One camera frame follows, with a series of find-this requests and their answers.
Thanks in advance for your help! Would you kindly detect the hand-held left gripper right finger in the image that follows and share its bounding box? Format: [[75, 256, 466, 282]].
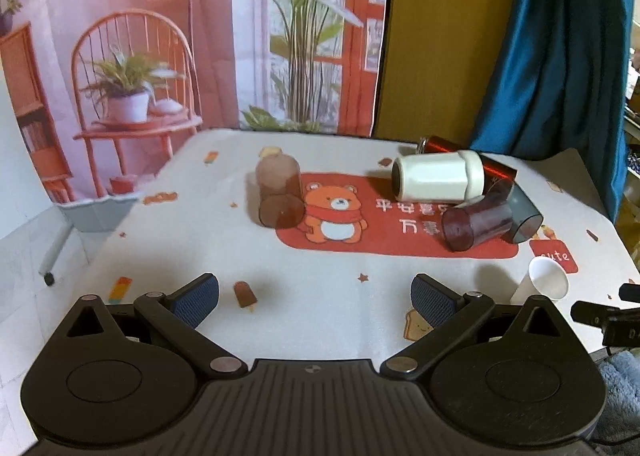
[[379, 273, 572, 383]]

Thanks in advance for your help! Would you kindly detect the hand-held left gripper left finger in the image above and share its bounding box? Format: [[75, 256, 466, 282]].
[[65, 273, 249, 381]]

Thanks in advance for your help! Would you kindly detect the white paper cup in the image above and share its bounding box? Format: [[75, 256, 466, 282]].
[[509, 255, 571, 305]]

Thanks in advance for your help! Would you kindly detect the dark red translucent cup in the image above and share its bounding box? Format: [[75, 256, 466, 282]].
[[440, 200, 515, 253]]

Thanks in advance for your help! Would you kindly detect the grey translucent cup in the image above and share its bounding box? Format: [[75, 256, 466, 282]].
[[487, 179, 545, 245]]

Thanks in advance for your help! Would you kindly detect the short brown translucent cup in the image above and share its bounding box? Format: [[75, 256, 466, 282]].
[[258, 193, 306, 230]]

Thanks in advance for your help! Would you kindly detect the tall brown translucent cup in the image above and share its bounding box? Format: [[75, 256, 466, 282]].
[[254, 153, 302, 202]]

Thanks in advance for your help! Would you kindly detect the light blue fluffy rug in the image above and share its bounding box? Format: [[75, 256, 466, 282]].
[[594, 349, 640, 409]]

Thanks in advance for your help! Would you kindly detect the bear printed tablecloth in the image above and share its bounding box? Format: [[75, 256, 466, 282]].
[[89, 130, 632, 373]]

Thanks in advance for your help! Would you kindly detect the white table leg with caster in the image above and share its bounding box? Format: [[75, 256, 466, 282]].
[[38, 225, 69, 286]]

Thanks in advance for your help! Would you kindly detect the red metallic bottle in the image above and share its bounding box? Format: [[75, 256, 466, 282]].
[[417, 134, 519, 183]]

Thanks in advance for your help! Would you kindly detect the cluttered shelf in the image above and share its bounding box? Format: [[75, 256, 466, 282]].
[[621, 48, 640, 177]]

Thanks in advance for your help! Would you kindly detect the blue curtain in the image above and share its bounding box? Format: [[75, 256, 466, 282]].
[[469, 0, 637, 223]]

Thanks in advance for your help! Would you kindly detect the yellow wooden board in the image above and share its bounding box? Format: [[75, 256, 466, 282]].
[[374, 0, 522, 153]]

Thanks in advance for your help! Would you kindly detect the black cable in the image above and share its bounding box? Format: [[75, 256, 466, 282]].
[[592, 428, 640, 449]]

